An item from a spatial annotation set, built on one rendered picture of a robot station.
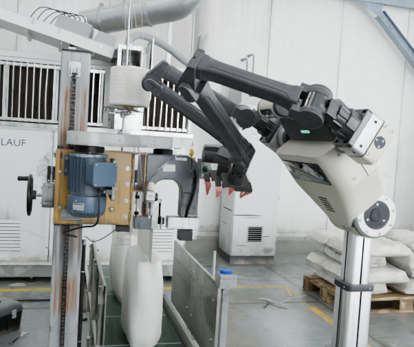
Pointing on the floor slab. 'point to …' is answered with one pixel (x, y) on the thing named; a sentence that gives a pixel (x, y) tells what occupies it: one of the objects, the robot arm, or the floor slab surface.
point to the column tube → (82, 102)
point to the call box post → (223, 317)
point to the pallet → (399, 299)
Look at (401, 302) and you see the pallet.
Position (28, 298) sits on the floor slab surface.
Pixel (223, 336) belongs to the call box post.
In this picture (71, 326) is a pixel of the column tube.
